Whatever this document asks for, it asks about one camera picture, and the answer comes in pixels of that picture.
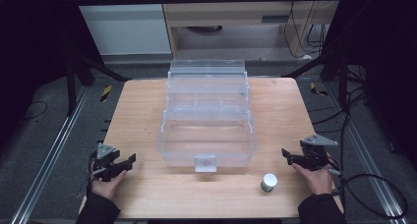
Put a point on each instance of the light wooden desk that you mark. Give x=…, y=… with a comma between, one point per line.
x=229, y=12

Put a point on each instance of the yellow-black striped tape marker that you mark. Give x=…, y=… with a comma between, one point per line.
x=316, y=89
x=106, y=93

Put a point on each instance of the person's right hand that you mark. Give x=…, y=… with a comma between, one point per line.
x=314, y=179

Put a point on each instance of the white cabinet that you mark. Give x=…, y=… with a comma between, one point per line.
x=124, y=30

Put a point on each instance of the black curtain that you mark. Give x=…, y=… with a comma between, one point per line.
x=387, y=70
x=29, y=53

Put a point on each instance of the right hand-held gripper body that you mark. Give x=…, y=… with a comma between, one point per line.
x=315, y=153

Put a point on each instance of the clear plastic tiered storage box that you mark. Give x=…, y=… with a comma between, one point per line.
x=206, y=129

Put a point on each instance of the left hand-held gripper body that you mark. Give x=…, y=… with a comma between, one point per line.
x=104, y=166

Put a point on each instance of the small silver metal cylinder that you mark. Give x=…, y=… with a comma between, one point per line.
x=269, y=182

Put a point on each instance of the person's left hand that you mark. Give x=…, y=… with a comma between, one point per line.
x=106, y=186

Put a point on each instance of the black metal stand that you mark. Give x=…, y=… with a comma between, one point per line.
x=71, y=86
x=343, y=83

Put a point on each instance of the aluminium floor rail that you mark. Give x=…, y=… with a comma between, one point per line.
x=52, y=155
x=370, y=158

